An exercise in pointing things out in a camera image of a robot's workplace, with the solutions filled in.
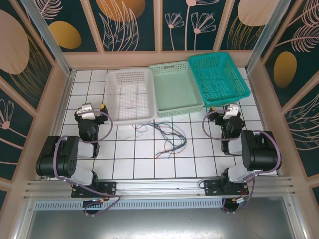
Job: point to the white plastic basket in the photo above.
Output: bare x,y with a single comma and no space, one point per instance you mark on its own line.
129,99

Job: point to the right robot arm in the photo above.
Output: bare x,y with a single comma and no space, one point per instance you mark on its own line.
261,154

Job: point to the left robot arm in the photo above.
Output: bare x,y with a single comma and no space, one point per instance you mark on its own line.
62,159

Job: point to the teal plastic basket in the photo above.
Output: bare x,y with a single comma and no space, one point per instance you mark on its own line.
216,82

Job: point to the light green plastic basket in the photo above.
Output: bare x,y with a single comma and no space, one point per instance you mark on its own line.
174,92

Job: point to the grey metal sheet panel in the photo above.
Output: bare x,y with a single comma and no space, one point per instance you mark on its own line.
159,224

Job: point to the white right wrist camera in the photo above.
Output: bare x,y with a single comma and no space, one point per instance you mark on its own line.
230,113

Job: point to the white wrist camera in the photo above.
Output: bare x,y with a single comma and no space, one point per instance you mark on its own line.
230,113
86,113

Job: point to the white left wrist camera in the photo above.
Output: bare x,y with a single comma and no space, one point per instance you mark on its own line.
86,113

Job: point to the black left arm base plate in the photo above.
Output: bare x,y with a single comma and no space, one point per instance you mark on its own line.
109,189

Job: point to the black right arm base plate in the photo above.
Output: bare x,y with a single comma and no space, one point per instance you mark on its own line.
211,189

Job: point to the aluminium frame post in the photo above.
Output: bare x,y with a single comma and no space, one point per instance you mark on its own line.
270,37
52,42

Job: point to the aluminium mounting rail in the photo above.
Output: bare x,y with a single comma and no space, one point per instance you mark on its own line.
159,186

